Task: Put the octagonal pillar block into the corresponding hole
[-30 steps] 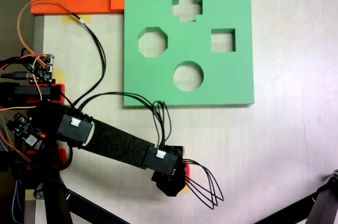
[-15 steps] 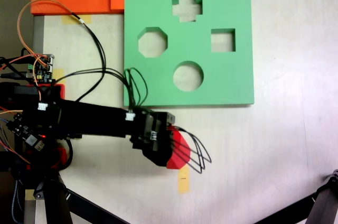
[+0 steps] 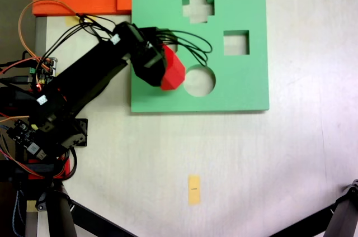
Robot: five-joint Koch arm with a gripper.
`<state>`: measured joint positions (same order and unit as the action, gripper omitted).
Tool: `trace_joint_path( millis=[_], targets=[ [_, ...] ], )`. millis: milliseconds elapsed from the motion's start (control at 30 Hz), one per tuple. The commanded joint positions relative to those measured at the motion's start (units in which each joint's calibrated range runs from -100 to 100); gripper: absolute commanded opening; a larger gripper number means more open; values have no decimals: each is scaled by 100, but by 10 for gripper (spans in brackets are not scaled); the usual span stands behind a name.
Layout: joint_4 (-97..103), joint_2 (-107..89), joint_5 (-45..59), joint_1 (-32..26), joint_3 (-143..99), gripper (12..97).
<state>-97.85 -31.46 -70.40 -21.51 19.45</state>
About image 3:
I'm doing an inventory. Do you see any black microcontroller board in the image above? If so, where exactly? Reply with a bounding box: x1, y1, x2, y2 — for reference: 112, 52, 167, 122
6, 118, 48, 162

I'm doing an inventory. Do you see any blue braided cable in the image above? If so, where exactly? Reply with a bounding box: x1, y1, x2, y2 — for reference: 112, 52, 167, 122
11, 188, 26, 236

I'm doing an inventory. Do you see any black wide gripper finger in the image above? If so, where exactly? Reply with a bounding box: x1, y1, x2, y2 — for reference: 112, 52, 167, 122
133, 60, 166, 88

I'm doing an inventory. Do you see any green shape sorting board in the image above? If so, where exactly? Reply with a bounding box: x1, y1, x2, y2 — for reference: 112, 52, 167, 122
130, 0, 271, 113

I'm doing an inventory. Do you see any black wire bundle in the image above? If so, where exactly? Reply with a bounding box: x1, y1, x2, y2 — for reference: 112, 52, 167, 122
41, 14, 214, 68

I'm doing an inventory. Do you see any yellow tape label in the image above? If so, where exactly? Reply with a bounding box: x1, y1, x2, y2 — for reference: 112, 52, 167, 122
187, 174, 202, 206

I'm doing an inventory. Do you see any small yellow tape piece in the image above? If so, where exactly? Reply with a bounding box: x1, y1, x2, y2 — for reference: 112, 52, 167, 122
65, 14, 93, 27

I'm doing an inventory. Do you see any green terminal circuit board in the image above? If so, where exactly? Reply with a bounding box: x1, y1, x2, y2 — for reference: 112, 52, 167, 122
28, 56, 59, 90

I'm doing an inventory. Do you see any long orange wire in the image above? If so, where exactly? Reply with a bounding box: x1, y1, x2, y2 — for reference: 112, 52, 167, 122
17, 0, 82, 59

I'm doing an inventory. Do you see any black notched tripod leg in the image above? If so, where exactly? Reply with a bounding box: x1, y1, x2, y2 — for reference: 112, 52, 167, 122
267, 178, 358, 237

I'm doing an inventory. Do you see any red octagonal pillar block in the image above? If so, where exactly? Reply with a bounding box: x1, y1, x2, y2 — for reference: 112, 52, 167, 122
160, 44, 186, 92

